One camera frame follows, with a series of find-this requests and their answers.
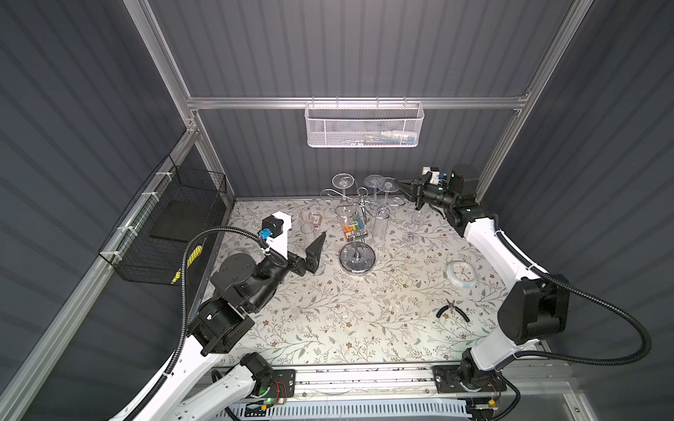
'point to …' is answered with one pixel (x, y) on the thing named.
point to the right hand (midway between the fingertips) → (396, 183)
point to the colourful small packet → (357, 230)
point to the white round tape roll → (462, 274)
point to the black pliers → (451, 305)
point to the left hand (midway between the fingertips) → (306, 227)
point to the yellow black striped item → (195, 255)
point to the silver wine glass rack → (357, 257)
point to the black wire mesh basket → (177, 206)
